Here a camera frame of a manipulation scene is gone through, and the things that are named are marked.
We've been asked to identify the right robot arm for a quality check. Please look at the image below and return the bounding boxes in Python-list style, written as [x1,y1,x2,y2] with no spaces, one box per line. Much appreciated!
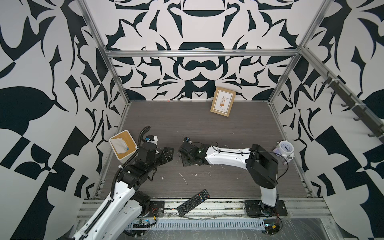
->
[179,141,281,209]

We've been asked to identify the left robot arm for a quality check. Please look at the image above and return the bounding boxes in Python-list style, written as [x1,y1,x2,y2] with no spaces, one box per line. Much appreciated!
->
[72,126,175,240]

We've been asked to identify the white tissue box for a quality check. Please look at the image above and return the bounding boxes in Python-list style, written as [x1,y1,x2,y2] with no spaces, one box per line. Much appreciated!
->
[109,130,138,163]

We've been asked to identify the black remote control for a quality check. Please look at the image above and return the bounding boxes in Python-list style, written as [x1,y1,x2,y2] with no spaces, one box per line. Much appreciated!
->
[177,190,210,217]

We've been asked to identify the left green circuit board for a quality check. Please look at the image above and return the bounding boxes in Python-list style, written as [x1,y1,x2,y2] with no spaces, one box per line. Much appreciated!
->
[132,219,157,229]

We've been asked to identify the green circuit board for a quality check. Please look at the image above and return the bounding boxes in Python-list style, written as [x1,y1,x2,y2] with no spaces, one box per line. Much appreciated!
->
[132,219,157,229]
[263,220,281,236]

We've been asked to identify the right green circuit board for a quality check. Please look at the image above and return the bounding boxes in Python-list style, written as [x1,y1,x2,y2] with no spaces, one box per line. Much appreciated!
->
[263,220,281,236]

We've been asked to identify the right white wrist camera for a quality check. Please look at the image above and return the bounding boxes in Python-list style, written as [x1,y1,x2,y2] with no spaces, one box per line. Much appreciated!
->
[183,137,192,144]

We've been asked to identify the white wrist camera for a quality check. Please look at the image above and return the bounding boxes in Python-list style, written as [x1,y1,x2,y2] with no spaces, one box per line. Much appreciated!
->
[183,137,192,144]
[145,135,158,147]

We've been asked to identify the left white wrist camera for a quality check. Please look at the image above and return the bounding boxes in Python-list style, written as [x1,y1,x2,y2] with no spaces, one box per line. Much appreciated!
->
[145,135,158,147]

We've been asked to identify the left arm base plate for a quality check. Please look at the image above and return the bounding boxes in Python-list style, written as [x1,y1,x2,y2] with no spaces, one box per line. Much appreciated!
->
[145,200,165,218]

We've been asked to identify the wooden picture frame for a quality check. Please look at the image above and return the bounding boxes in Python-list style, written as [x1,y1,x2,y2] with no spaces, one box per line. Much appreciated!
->
[210,87,237,117]

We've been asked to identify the white cable duct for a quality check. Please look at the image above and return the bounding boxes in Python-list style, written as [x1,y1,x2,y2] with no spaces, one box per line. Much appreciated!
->
[126,219,265,231]

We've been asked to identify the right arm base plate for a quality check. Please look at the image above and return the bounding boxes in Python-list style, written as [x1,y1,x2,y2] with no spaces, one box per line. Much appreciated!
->
[244,200,288,218]

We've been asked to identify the wall coat hook rail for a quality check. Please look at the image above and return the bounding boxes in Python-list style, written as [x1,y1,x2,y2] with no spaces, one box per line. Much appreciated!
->
[321,70,384,144]

